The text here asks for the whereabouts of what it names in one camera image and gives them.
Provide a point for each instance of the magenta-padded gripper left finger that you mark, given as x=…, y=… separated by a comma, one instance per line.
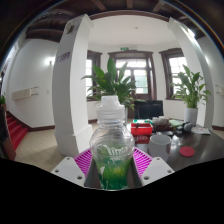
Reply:
x=68, y=170

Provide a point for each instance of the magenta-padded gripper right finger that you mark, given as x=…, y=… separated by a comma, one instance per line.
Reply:
x=156, y=170

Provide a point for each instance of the clear bottle with green drink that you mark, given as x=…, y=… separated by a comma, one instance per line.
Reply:
x=111, y=146

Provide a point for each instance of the white ceramic mug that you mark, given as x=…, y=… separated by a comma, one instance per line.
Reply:
x=159, y=148

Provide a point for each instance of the flat round red coaster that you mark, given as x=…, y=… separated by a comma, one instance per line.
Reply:
x=187, y=151

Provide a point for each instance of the red plastic box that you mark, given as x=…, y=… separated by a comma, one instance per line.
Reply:
x=141, y=130

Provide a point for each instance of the tea set on dark tray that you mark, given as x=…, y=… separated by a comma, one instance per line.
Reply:
x=161, y=122

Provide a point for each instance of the green flat box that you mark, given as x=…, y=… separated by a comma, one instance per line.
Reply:
x=141, y=121

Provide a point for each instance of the dark round teapot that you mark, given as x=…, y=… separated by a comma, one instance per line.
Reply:
x=187, y=126

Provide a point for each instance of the printed paper leaflet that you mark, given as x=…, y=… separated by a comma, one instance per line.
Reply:
x=200, y=130

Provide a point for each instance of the black chair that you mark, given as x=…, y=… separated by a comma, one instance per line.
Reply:
x=148, y=110

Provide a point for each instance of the leafy plant in white pot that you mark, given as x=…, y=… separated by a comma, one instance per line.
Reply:
x=111, y=81
x=190, y=115

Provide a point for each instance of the red carpeted staircase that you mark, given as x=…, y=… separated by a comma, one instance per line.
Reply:
x=16, y=130

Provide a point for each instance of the brown wooden double door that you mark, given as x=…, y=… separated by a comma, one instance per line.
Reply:
x=141, y=76

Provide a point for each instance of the brown framed window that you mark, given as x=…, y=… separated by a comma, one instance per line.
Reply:
x=90, y=66
x=176, y=65

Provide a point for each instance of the purple pillar sign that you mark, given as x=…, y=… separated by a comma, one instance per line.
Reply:
x=63, y=56

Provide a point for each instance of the green exit sign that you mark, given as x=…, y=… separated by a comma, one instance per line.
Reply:
x=124, y=48

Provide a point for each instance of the glowing wall lamp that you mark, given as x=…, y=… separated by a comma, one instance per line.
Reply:
x=50, y=61

